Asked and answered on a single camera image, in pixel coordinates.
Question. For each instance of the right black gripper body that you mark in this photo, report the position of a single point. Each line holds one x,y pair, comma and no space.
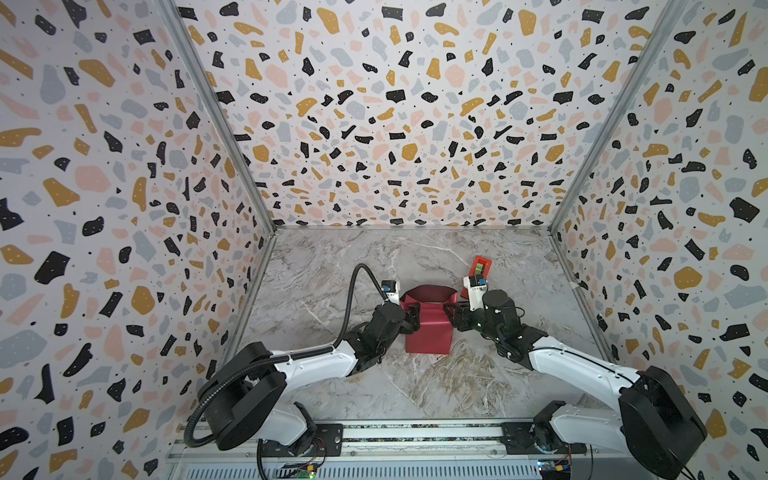
459,315

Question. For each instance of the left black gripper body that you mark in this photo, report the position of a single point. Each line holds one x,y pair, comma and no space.
381,350

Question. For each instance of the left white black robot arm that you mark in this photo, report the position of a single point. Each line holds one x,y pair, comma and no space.
243,400

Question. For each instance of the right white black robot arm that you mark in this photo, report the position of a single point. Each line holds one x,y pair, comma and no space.
644,413

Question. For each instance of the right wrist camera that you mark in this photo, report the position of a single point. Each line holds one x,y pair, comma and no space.
476,286

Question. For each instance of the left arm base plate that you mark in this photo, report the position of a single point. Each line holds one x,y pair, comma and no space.
290,431

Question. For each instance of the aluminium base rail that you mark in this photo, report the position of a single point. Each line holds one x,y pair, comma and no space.
407,449

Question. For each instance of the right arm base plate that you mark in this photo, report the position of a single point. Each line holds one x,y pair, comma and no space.
537,436

